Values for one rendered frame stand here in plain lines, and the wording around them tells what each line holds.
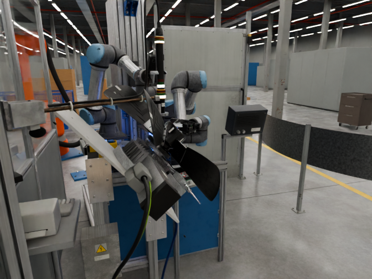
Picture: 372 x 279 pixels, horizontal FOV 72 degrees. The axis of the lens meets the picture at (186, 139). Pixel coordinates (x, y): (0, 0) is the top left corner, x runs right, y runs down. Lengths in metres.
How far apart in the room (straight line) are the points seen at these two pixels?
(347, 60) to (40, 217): 10.50
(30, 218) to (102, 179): 0.30
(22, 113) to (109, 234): 0.59
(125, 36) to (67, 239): 1.51
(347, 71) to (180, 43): 8.41
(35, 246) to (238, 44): 3.01
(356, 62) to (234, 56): 8.09
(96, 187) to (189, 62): 2.32
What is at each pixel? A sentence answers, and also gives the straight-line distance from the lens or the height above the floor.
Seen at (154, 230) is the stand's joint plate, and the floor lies 0.76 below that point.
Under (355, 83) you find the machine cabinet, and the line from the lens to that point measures 11.23.
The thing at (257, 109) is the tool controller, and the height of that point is 1.23.
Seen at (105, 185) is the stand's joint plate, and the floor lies 1.03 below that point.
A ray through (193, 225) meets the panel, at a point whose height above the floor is 0.37.
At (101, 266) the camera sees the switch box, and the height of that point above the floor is 0.70.
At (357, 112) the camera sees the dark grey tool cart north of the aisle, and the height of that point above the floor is 0.46.
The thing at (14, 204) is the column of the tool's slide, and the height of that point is 1.11.
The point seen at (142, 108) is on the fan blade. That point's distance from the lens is 1.25.
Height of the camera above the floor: 1.49
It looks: 15 degrees down
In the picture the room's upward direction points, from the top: straight up
